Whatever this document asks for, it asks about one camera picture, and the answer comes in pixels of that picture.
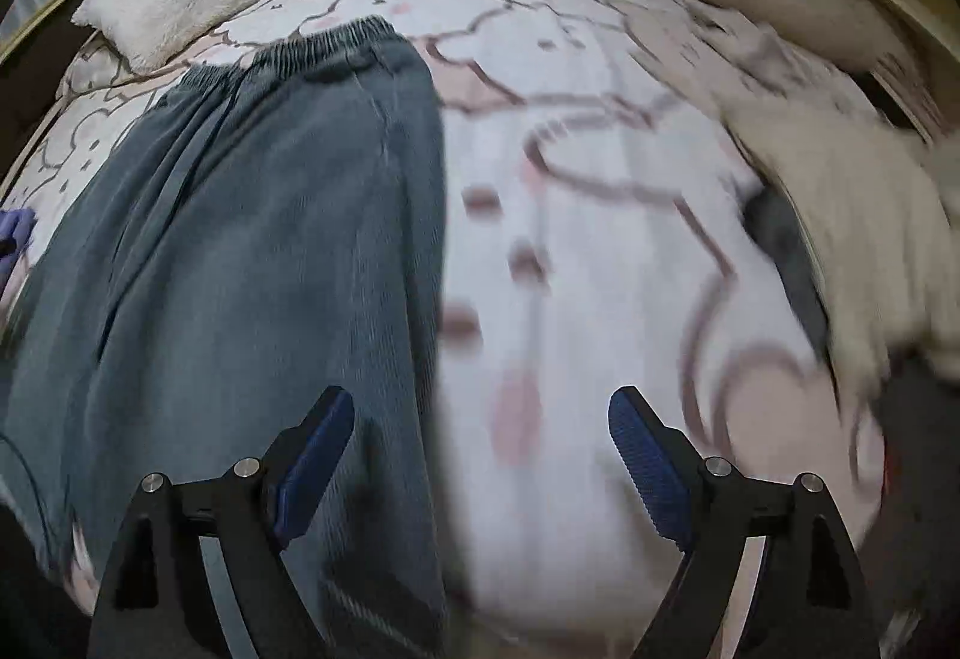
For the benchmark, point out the dark grey cloth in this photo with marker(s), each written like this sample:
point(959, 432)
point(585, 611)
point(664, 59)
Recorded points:
point(795, 269)

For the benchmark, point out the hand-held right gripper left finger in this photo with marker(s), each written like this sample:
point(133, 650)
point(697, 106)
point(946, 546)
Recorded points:
point(315, 464)

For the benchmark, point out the blue denim jeans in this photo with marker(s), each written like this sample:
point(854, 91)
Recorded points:
point(225, 254)

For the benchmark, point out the folded purple cloth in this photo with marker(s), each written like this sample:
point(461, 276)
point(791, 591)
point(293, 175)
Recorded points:
point(15, 239)

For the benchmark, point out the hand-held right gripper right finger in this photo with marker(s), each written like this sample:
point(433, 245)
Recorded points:
point(649, 464)

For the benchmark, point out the light beige cloth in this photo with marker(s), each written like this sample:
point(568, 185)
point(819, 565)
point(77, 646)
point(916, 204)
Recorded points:
point(862, 232)

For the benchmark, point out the bear print pillow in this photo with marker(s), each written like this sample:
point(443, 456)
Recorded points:
point(90, 70)

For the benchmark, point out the bear print bed sheet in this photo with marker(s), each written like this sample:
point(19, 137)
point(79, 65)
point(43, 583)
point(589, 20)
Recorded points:
point(585, 254)

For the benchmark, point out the wooden headboard shelf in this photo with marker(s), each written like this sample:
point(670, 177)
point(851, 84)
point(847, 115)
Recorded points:
point(45, 29)

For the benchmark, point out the dark brown cloth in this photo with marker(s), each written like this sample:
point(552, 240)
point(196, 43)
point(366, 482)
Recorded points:
point(922, 479)

